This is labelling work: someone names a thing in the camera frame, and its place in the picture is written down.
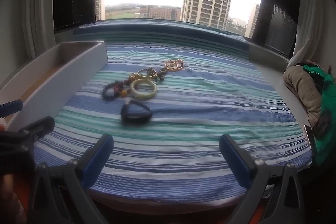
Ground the grey cardboard box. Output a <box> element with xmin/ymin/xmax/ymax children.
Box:
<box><xmin>0</xmin><ymin>40</ymin><xmax>109</xmax><ymax>132</ymax></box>

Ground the blue green striped bedsheet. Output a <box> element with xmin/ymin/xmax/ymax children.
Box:
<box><xmin>34</xmin><ymin>21</ymin><xmax>313</xmax><ymax>214</ymax></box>

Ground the black bracelet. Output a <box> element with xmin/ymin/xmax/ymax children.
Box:
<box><xmin>120</xmin><ymin>100</ymin><xmax>153</xmax><ymax>124</ymax></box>

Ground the pale jade bangle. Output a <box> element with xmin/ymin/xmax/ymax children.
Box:
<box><xmin>130</xmin><ymin>79</ymin><xmax>158</xmax><ymax>101</ymax></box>

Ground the green cloth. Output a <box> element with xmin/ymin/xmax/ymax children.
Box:
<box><xmin>302</xmin><ymin>63</ymin><xmax>336</xmax><ymax>167</ymax></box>

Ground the gold bangle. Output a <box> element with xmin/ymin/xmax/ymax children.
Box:
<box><xmin>136</xmin><ymin>68</ymin><xmax>158</xmax><ymax>79</ymax></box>

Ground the reddish bead bracelet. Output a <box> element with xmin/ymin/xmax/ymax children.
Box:
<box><xmin>112</xmin><ymin>76</ymin><xmax>133</xmax><ymax>97</ymax></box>

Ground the dark bead bracelet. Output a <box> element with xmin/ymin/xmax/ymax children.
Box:
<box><xmin>102</xmin><ymin>83</ymin><xmax>116</xmax><ymax>101</ymax></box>

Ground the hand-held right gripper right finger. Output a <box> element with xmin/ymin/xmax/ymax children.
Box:
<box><xmin>219</xmin><ymin>133</ymin><xmax>306</xmax><ymax>224</ymax></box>

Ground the gold bead chain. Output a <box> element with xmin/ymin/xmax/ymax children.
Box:
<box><xmin>165</xmin><ymin>59</ymin><xmax>184</xmax><ymax>73</ymax></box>

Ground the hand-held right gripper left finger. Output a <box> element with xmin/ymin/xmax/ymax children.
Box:
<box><xmin>26</xmin><ymin>133</ymin><xmax>114</xmax><ymax>224</ymax></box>

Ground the white curtain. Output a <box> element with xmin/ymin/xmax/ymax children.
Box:
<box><xmin>22</xmin><ymin>0</ymin><xmax>57</xmax><ymax>59</ymax></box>
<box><xmin>287</xmin><ymin>0</ymin><xmax>336</xmax><ymax>67</ymax></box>

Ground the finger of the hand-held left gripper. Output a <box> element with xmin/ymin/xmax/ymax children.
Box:
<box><xmin>18</xmin><ymin>116</ymin><xmax>55</xmax><ymax>146</ymax></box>
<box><xmin>0</xmin><ymin>99</ymin><xmax>24</xmax><ymax>118</ymax></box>

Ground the beige cloth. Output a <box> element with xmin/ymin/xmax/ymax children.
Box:
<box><xmin>283</xmin><ymin>65</ymin><xmax>324</xmax><ymax>119</ymax></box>

